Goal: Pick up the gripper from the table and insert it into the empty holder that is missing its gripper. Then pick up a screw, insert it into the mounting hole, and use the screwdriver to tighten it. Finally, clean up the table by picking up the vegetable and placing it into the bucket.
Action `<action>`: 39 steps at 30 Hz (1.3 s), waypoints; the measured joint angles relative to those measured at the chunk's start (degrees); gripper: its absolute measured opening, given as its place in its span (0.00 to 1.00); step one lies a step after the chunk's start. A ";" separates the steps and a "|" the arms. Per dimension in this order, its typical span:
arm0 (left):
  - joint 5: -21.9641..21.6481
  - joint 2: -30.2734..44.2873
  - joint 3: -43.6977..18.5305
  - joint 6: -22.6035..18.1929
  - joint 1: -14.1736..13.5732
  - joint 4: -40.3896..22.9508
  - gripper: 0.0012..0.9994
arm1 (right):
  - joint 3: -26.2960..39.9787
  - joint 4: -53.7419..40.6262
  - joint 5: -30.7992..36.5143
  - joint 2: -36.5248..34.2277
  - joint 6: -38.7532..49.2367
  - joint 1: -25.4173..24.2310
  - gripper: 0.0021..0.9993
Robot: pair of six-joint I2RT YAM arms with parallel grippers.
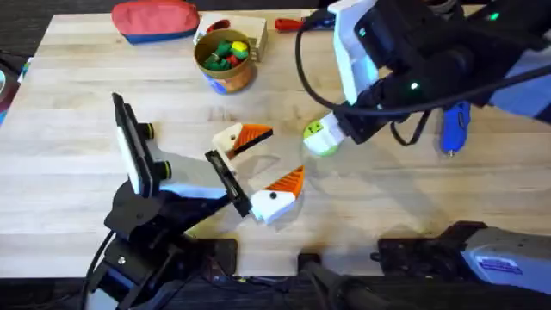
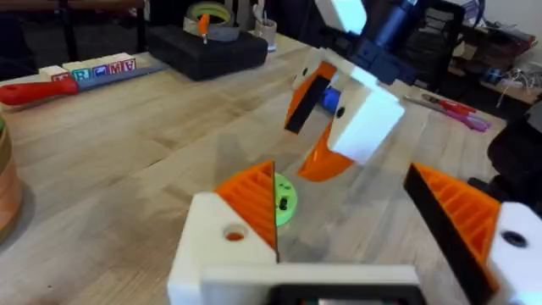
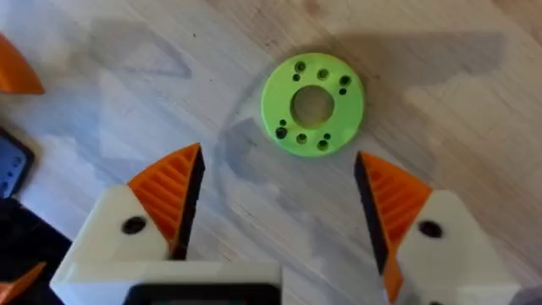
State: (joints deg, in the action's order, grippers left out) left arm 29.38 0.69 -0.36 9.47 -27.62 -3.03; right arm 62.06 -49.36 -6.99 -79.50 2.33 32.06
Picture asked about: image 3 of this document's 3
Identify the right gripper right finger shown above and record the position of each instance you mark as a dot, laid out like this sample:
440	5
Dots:
406	220

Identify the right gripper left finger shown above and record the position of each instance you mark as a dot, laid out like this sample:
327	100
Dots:
165	199

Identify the black tub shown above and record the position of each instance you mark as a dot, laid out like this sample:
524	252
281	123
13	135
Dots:
25	237

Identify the green disc with holes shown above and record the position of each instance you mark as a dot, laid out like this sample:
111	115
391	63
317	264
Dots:
277	101

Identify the orange toy carrot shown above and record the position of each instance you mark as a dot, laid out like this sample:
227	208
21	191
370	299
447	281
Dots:
14	284

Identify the orange ribbed wedge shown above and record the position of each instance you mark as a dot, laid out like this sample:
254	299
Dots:
14	72

